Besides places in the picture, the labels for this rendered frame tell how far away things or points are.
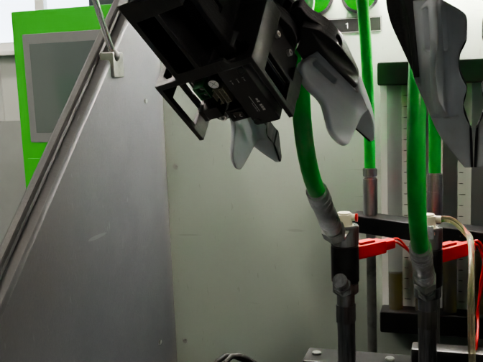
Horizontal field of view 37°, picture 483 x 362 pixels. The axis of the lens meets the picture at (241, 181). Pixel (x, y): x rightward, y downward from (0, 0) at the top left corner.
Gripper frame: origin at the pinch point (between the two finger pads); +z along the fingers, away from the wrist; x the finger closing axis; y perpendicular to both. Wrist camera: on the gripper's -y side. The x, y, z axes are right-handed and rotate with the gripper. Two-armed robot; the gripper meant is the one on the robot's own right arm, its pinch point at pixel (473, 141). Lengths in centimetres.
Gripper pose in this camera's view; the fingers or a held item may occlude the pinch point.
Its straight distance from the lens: 41.0
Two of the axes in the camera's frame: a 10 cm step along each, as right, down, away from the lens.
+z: 0.4, 9.9, 1.5
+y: -2.9, 1.6, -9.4
